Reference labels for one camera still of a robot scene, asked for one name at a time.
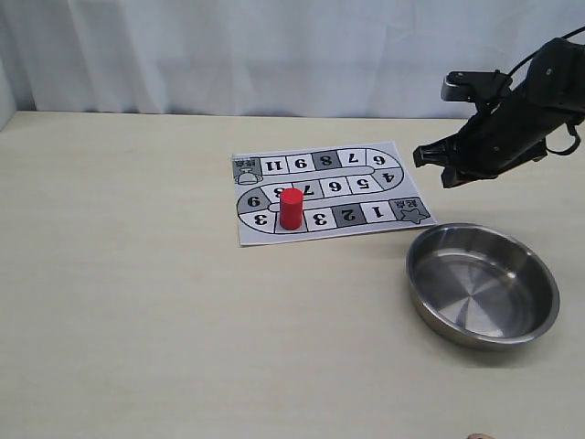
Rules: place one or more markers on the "printed number board game sheet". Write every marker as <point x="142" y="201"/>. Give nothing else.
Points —
<point x="347" y="190"/>

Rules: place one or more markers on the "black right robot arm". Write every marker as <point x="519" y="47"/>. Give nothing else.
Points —
<point x="556" y="66"/>

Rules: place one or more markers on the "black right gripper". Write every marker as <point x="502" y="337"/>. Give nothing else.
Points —
<point x="488" y="146"/>

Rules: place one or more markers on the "red cylinder game piece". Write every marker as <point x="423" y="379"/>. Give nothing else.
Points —
<point x="291" y="208"/>

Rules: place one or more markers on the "white curtain backdrop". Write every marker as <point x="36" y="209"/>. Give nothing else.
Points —
<point x="360" y="59"/>

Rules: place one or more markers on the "stainless steel round pan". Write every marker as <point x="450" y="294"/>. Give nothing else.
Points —
<point x="480" y="288"/>

